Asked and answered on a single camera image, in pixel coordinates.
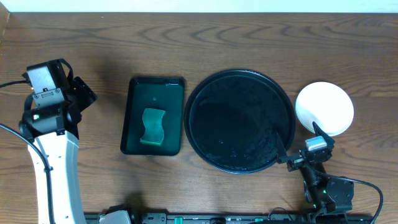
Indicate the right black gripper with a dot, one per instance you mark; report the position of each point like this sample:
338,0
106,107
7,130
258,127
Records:
295,160

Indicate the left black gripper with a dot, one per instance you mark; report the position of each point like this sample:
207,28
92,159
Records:
84,91

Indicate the white plate with green stain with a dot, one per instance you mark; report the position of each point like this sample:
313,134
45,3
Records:
330,104

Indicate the green sponge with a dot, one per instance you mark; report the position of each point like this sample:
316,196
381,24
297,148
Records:
154,131

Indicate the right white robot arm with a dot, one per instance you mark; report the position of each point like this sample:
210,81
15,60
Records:
328,195

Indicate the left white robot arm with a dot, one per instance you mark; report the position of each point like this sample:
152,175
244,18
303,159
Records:
49,124

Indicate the round black tray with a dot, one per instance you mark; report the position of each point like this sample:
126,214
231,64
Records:
235,120

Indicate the dark green rectangular tray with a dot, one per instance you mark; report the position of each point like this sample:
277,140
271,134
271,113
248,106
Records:
166,94

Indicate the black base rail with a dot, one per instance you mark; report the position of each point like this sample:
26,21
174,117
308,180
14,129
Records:
127,214

